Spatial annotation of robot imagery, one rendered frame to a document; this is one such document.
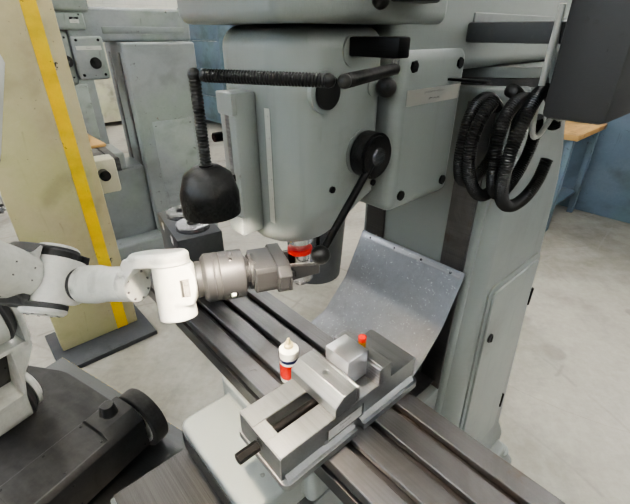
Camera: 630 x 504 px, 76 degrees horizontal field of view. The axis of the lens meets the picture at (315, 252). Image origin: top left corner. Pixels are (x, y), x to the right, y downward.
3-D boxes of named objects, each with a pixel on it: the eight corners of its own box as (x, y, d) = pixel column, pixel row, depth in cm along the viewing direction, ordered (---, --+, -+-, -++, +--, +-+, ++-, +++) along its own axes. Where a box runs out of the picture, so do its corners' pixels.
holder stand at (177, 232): (187, 301, 111) (175, 236, 101) (167, 266, 127) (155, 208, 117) (229, 288, 116) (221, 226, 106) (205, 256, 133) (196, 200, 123)
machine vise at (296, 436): (286, 494, 64) (283, 451, 59) (237, 433, 74) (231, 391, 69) (417, 384, 84) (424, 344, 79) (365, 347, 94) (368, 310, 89)
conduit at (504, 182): (496, 229, 64) (530, 89, 54) (412, 201, 74) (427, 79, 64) (543, 200, 74) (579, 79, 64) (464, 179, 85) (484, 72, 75)
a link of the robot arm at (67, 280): (137, 312, 75) (61, 310, 82) (146, 259, 78) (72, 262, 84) (90, 303, 66) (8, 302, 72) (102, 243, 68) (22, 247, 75)
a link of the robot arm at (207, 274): (219, 254, 67) (147, 265, 64) (228, 315, 69) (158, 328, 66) (214, 246, 78) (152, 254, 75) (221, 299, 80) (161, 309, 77)
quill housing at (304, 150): (297, 264, 61) (292, 22, 46) (226, 222, 74) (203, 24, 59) (378, 228, 72) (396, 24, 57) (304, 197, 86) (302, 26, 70)
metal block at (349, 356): (347, 387, 74) (348, 363, 71) (325, 369, 78) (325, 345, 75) (366, 373, 77) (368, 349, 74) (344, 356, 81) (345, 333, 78)
